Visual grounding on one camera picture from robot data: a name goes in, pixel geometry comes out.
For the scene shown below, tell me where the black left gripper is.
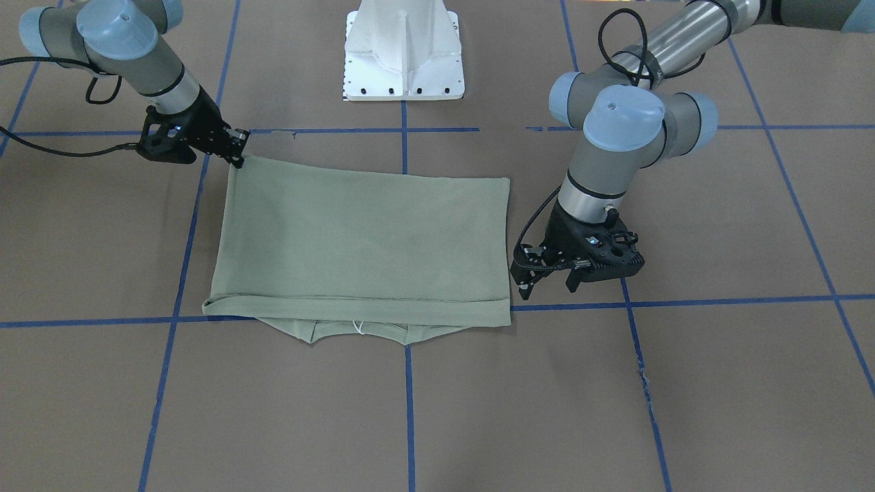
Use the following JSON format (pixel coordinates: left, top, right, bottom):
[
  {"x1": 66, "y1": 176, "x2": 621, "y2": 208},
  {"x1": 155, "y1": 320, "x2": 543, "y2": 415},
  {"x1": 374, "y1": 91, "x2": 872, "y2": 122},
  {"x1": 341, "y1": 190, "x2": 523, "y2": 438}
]
[{"x1": 510, "y1": 204, "x2": 645, "y2": 300}]

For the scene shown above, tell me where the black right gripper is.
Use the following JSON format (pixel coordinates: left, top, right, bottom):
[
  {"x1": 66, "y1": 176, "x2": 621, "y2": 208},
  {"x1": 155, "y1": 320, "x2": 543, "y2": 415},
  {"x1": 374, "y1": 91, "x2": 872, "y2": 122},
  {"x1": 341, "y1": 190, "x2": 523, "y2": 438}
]
[{"x1": 135, "y1": 88, "x2": 250, "y2": 170}]

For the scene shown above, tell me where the olive green long-sleeve shirt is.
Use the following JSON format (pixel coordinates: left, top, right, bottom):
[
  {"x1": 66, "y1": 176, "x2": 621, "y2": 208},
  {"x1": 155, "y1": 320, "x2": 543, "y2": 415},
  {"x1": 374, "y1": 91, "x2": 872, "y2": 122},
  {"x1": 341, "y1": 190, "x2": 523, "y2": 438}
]
[{"x1": 202, "y1": 156, "x2": 511, "y2": 345}]

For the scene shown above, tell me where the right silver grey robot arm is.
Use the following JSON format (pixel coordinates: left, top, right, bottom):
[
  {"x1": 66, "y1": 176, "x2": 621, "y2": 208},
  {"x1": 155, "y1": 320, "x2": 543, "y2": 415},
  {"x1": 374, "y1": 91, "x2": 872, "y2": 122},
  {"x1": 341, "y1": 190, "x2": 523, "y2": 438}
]
[{"x1": 18, "y1": 1, "x2": 250, "y2": 168}]

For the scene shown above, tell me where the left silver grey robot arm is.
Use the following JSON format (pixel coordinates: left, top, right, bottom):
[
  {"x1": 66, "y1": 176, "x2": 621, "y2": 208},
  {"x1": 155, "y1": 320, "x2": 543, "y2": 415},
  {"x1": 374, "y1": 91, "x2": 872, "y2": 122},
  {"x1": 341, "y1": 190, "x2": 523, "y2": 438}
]
[{"x1": 510, "y1": 1, "x2": 873, "y2": 300}]

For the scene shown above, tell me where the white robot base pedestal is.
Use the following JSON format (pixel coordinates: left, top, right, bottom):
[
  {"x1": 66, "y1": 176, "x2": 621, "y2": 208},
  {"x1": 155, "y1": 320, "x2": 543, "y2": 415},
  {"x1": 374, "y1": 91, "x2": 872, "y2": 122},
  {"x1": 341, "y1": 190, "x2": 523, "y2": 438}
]
[{"x1": 342, "y1": 1, "x2": 466, "y2": 102}]

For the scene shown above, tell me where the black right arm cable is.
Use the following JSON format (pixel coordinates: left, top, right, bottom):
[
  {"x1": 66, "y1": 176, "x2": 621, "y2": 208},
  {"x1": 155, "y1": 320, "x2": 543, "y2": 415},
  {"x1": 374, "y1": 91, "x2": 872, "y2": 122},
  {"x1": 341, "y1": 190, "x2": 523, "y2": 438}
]
[{"x1": 0, "y1": 56, "x2": 144, "y2": 158}]

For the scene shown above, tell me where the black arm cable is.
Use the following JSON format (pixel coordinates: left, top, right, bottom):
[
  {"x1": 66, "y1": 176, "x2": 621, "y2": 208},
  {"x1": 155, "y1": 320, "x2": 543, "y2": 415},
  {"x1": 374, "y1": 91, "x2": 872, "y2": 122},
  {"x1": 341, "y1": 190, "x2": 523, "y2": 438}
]
[
  {"x1": 514, "y1": 7, "x2": 708, "y2": 271},
  {"x1": 0, "y1": 56, "x2": 144, "y2": 158}
]

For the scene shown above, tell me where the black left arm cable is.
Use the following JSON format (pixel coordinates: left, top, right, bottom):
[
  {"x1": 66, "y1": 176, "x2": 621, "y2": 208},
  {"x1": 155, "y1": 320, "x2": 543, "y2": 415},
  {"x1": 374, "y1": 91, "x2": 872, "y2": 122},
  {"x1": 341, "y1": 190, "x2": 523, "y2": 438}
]
[{"x1": 514, "y1": 7, "x2": 708, "y2": 271}]

